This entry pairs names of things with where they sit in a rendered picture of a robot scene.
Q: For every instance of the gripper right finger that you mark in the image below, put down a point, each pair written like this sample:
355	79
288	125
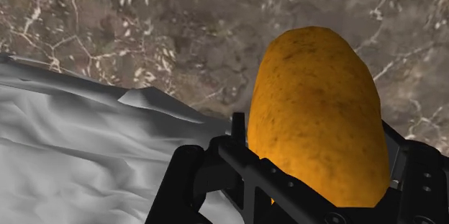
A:
421	181

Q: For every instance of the orange-brown potato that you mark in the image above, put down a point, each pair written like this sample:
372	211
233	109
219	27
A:
317	118

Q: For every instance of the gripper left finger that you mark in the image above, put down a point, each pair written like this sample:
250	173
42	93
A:
224	167

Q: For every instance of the white rumpled bed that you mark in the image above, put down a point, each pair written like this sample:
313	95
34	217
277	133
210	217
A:
87	146

